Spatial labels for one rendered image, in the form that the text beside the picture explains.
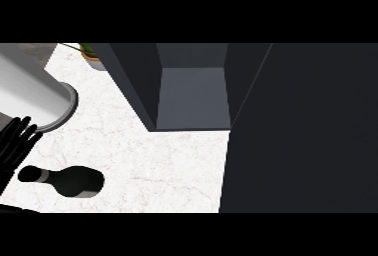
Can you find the potted green plant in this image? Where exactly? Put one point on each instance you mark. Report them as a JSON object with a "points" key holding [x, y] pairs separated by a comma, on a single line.
{"points": [[90, 55]]}

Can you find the dark grey cabinet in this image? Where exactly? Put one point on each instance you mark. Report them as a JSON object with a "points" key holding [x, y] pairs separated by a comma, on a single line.
{"points": [[192, 96]]}

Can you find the dark wine bottle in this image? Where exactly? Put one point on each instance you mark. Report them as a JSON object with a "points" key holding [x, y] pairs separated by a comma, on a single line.
{"points": [[74, 181]]}

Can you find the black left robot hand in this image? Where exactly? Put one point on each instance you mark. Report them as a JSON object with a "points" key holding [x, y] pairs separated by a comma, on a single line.
{"points": [[15, 143]]}

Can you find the white cylindrical appliance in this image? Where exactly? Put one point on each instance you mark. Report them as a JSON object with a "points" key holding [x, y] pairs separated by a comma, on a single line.
{"points": [[30, 93]]}

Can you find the dark grey cabinet door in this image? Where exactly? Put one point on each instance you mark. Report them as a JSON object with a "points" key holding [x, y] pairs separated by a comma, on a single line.
{"points": [[304, 133]]}

